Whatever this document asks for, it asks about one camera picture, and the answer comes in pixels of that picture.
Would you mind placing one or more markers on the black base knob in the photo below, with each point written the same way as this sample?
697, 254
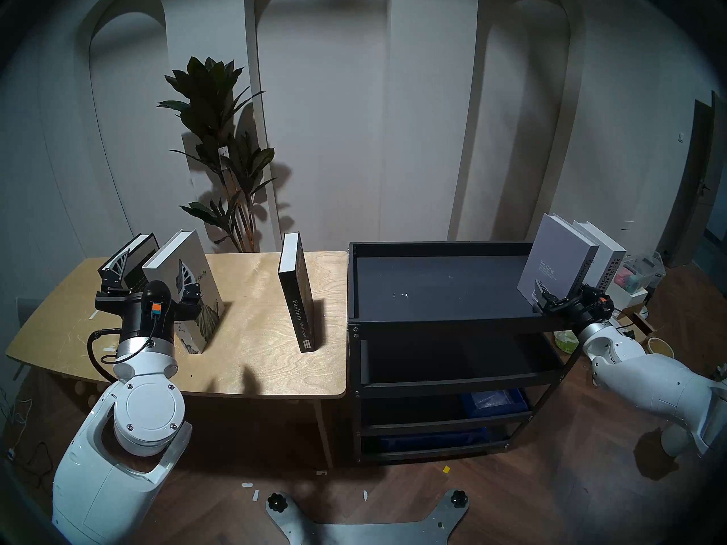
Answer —
459, 499
277, 502

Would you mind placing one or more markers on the black Crime and Punishment book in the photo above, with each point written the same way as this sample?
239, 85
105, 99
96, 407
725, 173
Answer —
145, 260

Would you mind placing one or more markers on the black Fashion book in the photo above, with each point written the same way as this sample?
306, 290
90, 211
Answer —
298, 300

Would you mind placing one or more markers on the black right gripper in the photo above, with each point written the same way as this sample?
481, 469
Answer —
573, 311

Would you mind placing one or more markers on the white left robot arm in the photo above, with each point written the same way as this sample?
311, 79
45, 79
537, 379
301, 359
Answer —
113, 493

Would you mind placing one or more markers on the blue plastic bin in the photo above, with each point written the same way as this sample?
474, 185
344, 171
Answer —
491, 402

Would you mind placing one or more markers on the clear plastic storage container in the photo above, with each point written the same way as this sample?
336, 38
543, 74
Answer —
644, 271

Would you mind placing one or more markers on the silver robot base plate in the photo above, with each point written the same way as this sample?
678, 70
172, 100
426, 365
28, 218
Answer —
369, 532

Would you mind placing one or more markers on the dark grey door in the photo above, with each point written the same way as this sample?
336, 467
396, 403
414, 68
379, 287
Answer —
701, 180

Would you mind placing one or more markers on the white square box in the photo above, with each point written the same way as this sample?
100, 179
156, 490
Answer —
633, 297

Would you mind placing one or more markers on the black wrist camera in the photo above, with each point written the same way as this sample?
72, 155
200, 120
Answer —
156, 300
596, 297

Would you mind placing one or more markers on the light wooden table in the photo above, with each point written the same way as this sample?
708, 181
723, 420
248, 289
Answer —
255, 334

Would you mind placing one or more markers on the grey Statue of Liberty book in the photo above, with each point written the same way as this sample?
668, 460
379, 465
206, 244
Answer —
213, 322

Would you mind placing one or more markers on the beige round bucket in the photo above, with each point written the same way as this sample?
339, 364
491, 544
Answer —
661, 345

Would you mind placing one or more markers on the black three-tier shelf cart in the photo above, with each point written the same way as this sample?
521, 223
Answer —
443, 283

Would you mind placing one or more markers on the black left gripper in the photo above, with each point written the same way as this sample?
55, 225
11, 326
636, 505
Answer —
133, 328

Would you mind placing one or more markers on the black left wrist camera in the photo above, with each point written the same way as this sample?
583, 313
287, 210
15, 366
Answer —
156, 300

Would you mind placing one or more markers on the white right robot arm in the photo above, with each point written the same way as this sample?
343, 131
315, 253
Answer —
653, 379

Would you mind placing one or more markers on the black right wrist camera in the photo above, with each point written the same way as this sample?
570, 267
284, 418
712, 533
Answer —
596, 297

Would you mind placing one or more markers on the brown cardboard box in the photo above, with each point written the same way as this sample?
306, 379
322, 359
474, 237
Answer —
642, 325

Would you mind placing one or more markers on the white Design Hotels Yearbook book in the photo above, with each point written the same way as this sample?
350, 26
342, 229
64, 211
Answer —
610, 260

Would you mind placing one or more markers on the tall dark green plant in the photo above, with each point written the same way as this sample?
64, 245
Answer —
207, 95

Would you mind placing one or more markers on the grey Discontent book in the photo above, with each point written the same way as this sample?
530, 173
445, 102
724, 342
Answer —
551, 254

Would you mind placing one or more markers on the light green plastic bag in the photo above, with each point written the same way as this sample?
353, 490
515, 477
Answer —
565, 342

